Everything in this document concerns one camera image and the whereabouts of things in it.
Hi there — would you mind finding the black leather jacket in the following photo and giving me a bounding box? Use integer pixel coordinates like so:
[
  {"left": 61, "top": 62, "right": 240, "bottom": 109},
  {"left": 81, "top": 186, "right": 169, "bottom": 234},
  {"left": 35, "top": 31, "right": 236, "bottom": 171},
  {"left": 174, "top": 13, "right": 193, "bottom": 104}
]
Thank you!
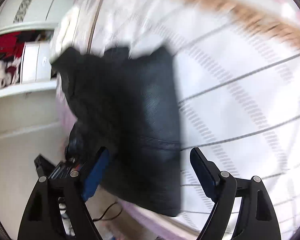
[{"left": 51, "top": 47, "right": 181, "bottom": 217}]

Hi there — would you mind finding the white wardrobe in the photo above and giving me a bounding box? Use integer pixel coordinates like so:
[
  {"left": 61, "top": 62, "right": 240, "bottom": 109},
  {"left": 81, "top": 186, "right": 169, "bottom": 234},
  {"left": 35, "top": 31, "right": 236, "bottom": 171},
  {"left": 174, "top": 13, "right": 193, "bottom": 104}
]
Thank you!
[{"left": 0, "top": 0, "right": 75, "bottom": 139}]

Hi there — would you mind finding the white diamond pattern mat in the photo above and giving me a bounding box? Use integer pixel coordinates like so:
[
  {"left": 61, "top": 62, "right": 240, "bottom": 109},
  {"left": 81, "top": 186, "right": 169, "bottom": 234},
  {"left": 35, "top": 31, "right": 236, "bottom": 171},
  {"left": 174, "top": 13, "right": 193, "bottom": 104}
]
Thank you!
[{"left": 92, "top": 0, "right": 300, "bottom": 239}]

